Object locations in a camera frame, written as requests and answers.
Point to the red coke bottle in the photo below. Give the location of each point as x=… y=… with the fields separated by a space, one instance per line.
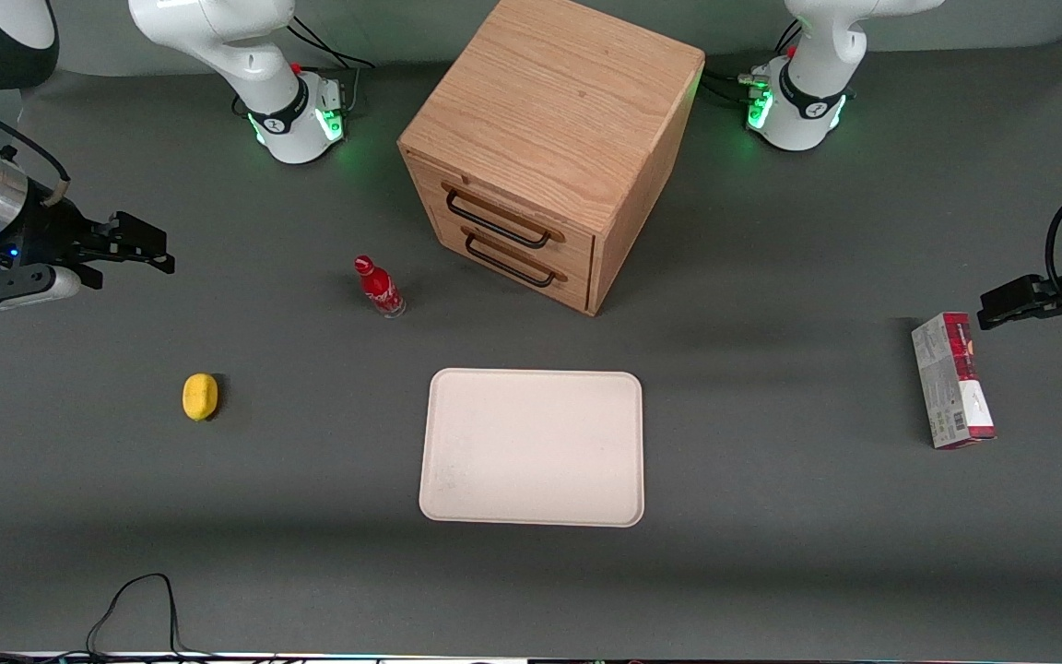
x=380 y=289

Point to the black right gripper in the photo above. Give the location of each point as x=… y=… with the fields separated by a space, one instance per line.
x=44 y=233

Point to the grey and red carton box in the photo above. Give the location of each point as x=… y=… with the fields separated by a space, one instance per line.
x=950 y=383

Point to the beige rectangular tray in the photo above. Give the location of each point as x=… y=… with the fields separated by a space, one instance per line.
x=531 y=447

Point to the yellow lemon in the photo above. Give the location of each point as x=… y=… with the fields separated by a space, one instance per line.
x=200 y=397

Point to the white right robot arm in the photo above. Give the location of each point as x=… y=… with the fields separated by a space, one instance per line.
x=245 y=55

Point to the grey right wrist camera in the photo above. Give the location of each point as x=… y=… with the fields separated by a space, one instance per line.
x=38 y=287

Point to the wooden drawer front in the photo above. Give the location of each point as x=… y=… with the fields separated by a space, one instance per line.
x=522 y=272
x=494 y=198

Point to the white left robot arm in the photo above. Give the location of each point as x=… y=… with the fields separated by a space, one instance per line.
x=817 y=83

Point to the wooden drawer cabinet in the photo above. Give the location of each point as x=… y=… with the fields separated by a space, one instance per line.
x=549 y=120

